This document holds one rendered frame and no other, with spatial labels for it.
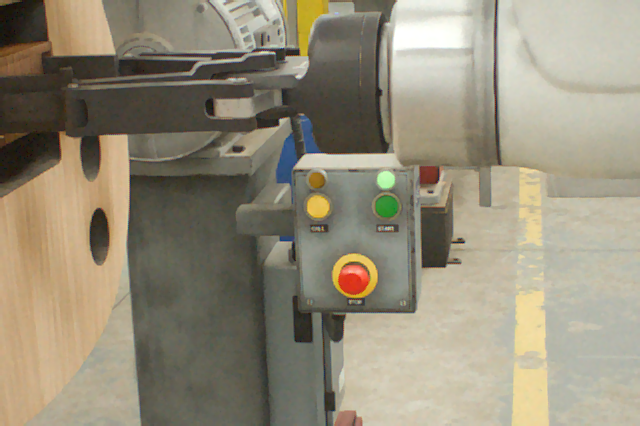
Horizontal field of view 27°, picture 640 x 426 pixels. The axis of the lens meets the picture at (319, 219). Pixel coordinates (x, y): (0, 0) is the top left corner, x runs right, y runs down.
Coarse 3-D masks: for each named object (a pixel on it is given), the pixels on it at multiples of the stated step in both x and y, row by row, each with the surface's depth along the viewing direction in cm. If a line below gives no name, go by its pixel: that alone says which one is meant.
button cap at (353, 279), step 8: (344, 272) 171; (352, 272) 171; (360, 272) 171; (344, 280) 171; (352, 280) 171; (360, 280) 171; (368, 280) 172; (344, 288) 172; (352, 288) 171; (360, 288) 171
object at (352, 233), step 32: (320, 160) 176; (352, 160) 175; (384, 160) 174; (320, 192) 171; (352, 192) 171; (384, 192) 170; (416, 192) 173; (320, 224) 173; (352, 224) 172; (384, 224) 171; (416, 224) 174; (320, 256) 174; (352, 256) 173; (384, 256) 172; (416, 256) 174; (320, 288) 175; (384, 288) 173; (416, 288) 174
